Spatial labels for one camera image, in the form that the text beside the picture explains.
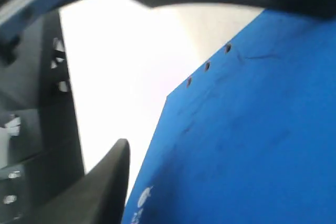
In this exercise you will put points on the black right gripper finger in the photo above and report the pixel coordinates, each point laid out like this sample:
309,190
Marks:
99,197

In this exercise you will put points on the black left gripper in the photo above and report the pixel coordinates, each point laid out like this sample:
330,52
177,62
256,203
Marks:
40,149

